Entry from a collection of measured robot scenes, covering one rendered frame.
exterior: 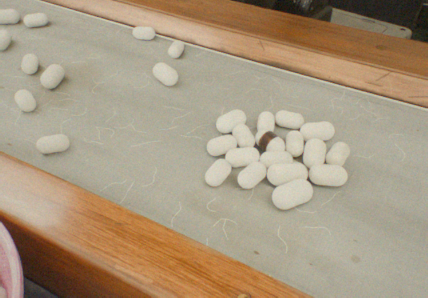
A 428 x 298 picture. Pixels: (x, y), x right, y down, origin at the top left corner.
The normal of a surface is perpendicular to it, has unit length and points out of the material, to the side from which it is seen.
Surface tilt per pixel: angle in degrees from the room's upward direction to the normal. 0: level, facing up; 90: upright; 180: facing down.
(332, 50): 0
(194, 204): 0
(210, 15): 0
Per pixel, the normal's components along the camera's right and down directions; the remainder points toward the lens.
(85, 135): 0.00, -0.77
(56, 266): -0.48, 0.55
